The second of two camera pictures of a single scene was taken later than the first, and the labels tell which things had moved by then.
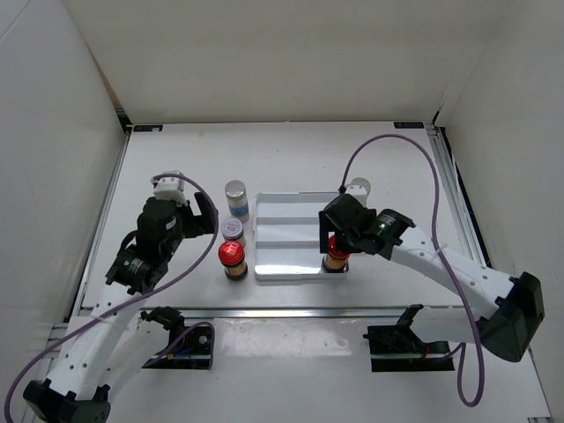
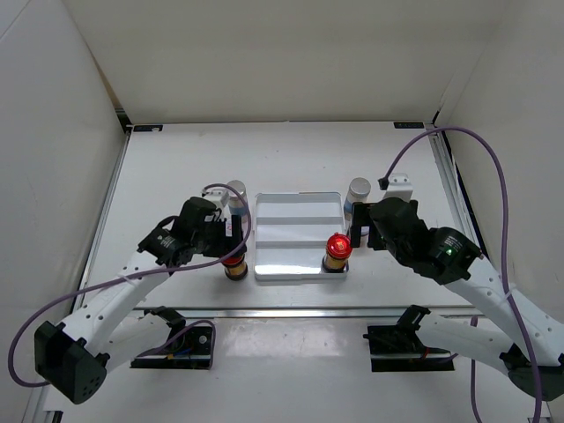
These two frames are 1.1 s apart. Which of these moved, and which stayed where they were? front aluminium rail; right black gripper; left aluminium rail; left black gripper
Moved: left black gripper; right black gripper
Stayed: front aluminium rail; left aluminium rail
